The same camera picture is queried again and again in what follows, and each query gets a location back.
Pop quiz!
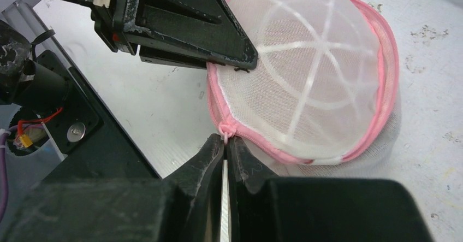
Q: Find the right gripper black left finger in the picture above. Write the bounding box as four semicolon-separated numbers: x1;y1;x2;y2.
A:
2;134;224;241

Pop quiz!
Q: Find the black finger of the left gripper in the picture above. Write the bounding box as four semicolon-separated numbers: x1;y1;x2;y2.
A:
139;46;206;69
123;0;258;70

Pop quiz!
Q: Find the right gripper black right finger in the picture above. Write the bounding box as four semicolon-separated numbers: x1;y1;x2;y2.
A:
227;137;432;241

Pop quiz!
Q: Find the pink round mesh laundry bag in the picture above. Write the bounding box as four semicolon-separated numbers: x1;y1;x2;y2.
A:
207;0;401;178

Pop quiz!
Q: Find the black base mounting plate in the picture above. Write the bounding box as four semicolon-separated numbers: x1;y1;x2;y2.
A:
38;50;159;181

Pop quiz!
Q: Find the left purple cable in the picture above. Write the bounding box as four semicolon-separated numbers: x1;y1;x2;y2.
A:
0;126;22;223

